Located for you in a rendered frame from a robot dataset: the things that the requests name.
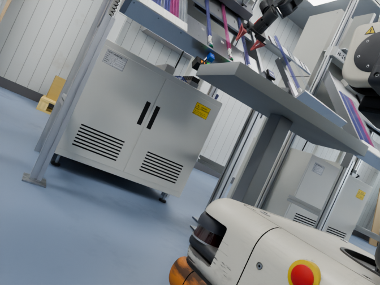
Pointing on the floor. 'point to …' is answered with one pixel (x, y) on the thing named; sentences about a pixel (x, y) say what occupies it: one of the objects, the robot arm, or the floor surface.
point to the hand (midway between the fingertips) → (244, 43)
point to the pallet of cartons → (54, 91)
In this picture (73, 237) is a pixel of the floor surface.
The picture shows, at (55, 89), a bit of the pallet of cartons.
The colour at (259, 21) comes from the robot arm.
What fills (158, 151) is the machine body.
